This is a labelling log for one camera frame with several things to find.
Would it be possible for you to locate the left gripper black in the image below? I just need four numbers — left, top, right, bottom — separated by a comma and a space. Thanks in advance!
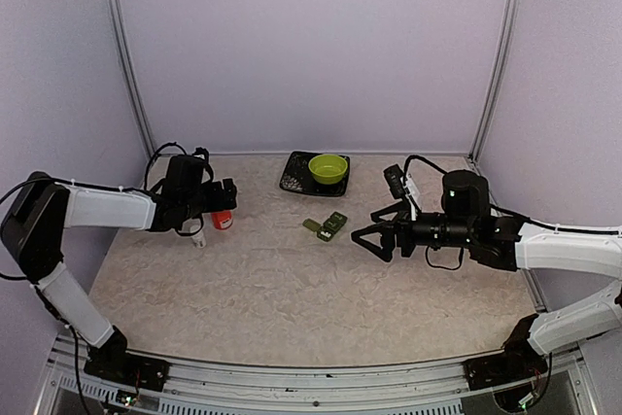
182, 178, 237, 220

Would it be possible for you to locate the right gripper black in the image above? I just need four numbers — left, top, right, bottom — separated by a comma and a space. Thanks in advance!
352, 199, 475, 262

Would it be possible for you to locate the red pill bottle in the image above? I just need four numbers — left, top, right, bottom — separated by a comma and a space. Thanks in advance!
211, 210, 233, 230

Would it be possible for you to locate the green pill organizer box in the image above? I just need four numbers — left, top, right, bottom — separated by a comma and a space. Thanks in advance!
302, 212, 348, 242

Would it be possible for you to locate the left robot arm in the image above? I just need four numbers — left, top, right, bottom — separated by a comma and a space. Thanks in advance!
1, 155, 237, 381

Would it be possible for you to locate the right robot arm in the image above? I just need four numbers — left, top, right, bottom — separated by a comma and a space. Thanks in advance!
351, 165, 621, 380

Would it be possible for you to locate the black patterned tray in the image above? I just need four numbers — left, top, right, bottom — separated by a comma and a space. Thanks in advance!
279, 151, 349, 197

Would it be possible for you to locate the lime green bowl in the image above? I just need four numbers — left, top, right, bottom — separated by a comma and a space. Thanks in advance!
308, 154, 349, 186

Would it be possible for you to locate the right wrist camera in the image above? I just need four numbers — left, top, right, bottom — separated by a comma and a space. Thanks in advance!
383, 164, 421, 221

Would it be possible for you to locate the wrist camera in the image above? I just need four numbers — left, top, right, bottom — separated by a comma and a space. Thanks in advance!
192, 147, 210, 161
383, 164, 421, 221

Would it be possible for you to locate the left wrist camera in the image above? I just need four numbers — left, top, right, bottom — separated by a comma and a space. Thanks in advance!
192, 147, 210, 161

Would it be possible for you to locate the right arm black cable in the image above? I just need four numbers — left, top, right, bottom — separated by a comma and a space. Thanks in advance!
402, 154, 448, 178

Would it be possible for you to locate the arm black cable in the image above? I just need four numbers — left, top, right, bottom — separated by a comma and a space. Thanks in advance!
402, 154, 448, 178
144, 141, 190, 190

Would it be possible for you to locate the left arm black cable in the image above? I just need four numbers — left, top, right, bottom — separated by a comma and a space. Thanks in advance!
144, 141, 190, 190

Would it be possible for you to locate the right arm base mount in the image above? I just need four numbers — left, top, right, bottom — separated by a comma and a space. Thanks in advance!
463, 345, 549, 391

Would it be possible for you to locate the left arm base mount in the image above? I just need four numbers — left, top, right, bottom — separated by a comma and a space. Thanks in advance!
85, 348, 170, 392

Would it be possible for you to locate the aluminium front frame rail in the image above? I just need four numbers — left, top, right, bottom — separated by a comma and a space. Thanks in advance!
29, 333, 602, 414

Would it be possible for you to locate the left aluminium corner post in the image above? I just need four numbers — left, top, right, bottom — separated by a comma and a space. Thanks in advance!
107, 0, 156, 157

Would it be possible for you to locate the aluminium corner post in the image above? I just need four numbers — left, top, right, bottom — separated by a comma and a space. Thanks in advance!
107, 0, 156, 157
468, 0, 520, 166

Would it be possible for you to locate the right aluminium corner post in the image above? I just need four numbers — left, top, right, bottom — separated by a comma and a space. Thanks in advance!
468, 0, 520, 166

